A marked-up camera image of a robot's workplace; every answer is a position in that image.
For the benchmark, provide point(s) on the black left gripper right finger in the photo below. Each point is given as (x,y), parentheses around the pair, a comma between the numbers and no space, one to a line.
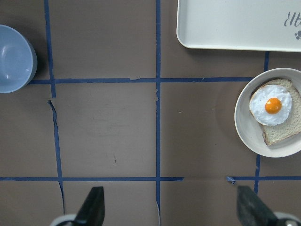
(251,211)

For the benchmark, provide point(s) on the bread slice under egg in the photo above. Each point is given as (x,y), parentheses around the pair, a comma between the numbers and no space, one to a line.
(286,122)

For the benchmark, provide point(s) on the cream round plate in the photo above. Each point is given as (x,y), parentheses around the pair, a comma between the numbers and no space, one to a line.
(249,129)

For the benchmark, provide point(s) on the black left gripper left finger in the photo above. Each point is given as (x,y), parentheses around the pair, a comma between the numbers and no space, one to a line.
(92,211)

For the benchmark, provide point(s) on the blue bowl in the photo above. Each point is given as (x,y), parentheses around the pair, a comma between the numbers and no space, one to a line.
(18,60)

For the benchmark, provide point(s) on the fried egg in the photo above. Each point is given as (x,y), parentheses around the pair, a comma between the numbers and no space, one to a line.
(271,105)

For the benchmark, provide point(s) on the cream bear tray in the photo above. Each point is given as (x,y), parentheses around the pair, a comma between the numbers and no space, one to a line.
(263,25)

